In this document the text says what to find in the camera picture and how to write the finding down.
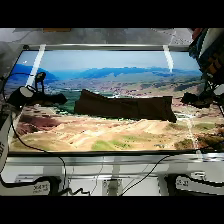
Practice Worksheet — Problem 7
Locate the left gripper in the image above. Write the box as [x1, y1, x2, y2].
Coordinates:
[33, 92, 69, 108]

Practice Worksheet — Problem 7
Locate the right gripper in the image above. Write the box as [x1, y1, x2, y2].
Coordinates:
[180, 91, 202, 109]

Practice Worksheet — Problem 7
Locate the brown garment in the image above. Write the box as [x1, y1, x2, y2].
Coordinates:
[73, 88, 178, 124]

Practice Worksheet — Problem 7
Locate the heap of clothes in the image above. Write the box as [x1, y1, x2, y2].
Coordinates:
[187, 27, 224, 84]

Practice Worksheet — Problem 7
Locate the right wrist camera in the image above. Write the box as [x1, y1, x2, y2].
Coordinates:
[201, 72, 216, 98]

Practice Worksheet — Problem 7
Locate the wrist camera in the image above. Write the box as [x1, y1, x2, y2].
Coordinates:
[33, 71, 48, 95]
[201, 72, 216, 98]

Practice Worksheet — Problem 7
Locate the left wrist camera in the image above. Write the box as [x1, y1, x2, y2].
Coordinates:
[33, 71, 48, 95]

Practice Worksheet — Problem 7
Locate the black cable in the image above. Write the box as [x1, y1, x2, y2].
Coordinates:
[120, 153, 173, 197]
[9, 111, 92, 197]

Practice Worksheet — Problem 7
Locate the silver frame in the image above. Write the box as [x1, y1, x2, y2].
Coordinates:
[0, 151, 224, 197]

